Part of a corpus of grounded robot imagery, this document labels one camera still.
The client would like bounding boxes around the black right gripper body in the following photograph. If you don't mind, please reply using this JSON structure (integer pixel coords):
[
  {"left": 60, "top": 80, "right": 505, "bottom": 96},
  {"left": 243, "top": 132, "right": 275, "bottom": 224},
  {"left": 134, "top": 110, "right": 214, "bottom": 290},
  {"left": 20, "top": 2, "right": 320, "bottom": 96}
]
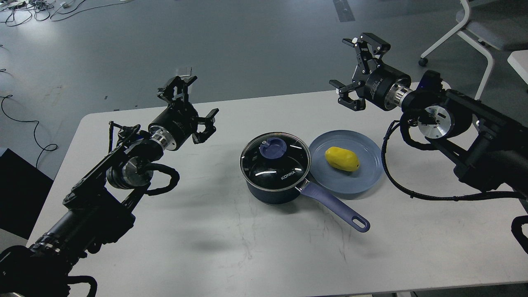
[{"left": 364, "top": 66, "right": 411, "bottom": 111}]

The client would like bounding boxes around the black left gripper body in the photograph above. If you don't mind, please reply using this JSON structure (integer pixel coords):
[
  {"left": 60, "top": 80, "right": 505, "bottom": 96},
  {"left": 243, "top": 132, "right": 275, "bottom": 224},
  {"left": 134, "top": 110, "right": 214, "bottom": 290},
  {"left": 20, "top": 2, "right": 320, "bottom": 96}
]
[{"left": 148, "top": 103, "right": 198, "bottom": 151}]

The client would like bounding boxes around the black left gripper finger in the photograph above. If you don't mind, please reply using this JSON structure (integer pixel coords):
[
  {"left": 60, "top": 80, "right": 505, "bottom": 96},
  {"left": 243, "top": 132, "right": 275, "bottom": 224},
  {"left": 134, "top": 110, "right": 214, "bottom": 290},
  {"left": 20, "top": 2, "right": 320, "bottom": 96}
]
[
  {"left": 157, "top": 76, "right": 198, "bottom": 108},
  {"left": 191, "top": 108, "right": 219, "bottom": 144}
]

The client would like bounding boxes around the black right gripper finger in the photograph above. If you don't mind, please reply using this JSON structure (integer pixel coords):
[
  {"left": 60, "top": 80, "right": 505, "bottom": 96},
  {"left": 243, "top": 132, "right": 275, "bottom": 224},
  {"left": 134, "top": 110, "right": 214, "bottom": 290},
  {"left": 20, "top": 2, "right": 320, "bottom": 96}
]
[
  {"left": 329, "top": 80, "right": 366, "bottom": 111},
  {"left": 342, "top": 33, "right": 391, "bottom": 82}
]

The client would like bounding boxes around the glass pot lid blue knob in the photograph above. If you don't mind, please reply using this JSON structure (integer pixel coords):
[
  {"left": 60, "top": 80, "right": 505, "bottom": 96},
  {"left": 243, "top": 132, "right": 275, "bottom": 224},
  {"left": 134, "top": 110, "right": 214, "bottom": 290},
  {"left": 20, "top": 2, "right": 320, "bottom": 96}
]
[{"left": 240, "top": 132, "right": 311, "bottom": 192}]

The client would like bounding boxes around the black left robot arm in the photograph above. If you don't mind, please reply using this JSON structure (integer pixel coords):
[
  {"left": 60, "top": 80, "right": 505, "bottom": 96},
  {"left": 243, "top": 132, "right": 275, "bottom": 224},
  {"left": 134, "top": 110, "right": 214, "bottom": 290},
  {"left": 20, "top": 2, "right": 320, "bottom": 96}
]
[{"left": 0, "top": 76, "right": 219, "bottom": 297}]

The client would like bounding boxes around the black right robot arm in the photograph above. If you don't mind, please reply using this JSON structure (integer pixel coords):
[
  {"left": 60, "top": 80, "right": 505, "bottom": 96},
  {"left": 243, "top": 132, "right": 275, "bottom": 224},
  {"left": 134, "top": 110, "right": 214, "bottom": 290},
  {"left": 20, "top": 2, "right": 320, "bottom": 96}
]
[{"left": 329, "top": 33, "right": 528, "bottom": 201}]

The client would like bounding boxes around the blue round plate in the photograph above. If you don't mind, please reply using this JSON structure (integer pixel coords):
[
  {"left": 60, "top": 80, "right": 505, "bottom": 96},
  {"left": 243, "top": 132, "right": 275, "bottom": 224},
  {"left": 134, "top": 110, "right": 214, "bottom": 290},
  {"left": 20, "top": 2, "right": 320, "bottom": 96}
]
[{"left": 309, "top": 130, "right": 384, "bottom": 194}]

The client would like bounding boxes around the white office chair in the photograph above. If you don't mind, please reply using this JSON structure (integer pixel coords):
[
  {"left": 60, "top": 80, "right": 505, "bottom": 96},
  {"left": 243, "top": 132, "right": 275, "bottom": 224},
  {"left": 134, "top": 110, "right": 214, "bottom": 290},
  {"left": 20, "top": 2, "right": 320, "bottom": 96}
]
[{"left": 418, "top": 0, "right": 528, "bottom": 100}]

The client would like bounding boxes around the white table corner right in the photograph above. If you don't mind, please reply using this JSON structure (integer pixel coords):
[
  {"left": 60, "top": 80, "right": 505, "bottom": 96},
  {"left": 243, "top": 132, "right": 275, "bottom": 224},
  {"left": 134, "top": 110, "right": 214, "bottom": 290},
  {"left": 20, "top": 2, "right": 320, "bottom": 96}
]
[{"left": 507, "top": 49, "right": 528, "bottom": 84}]

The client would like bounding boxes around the black box at left edge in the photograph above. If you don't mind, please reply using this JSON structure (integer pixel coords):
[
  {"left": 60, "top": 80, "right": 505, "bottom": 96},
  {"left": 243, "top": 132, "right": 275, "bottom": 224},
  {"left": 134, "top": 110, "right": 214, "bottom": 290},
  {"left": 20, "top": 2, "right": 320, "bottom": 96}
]
[{"left": 0, "top": 147, "right": 53, "bottom": 239}]

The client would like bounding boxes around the dark blue saucepan purple handle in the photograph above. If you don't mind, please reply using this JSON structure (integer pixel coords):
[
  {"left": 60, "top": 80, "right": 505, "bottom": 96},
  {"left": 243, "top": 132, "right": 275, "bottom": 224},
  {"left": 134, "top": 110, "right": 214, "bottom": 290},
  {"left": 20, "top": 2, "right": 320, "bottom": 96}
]
[{"left": 243, "top": 166, "right": 371, "bottom": 233}]

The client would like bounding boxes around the black floor cable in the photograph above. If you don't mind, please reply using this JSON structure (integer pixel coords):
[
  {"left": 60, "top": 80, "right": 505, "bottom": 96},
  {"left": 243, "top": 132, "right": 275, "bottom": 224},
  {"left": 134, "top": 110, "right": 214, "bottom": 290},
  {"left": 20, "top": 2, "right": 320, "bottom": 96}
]
[{"left": 0, "top": 95, "right": 59, "bottom": 169}]

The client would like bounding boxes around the tangled cables and power strip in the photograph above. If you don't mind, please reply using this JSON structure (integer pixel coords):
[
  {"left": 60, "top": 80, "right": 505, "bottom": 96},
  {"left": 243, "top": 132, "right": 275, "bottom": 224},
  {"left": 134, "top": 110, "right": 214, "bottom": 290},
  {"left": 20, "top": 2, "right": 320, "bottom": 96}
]
[{"left": 0, "top": 0, "right": 137, "bottom": 27}]

